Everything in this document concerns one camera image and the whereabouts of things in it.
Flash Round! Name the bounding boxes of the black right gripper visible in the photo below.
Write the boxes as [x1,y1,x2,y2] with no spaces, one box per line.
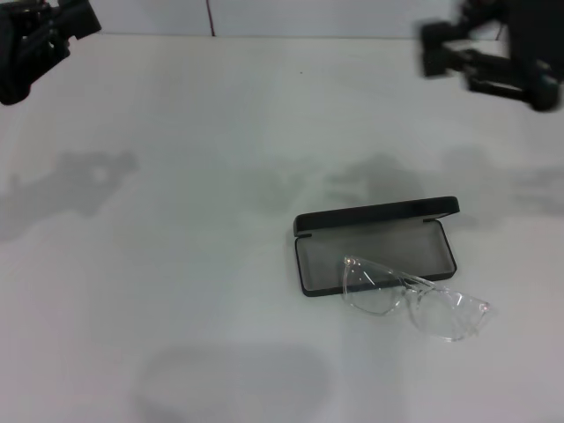
[417,0,564,112]

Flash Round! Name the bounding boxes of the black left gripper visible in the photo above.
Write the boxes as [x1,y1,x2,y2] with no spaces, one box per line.
[0,0,103,107]

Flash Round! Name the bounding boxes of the black glasses case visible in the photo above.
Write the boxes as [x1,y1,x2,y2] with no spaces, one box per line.
[293,196,460,299]

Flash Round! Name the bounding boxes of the clear frame glasses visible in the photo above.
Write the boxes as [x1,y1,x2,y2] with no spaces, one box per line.
[341,254,493,344]

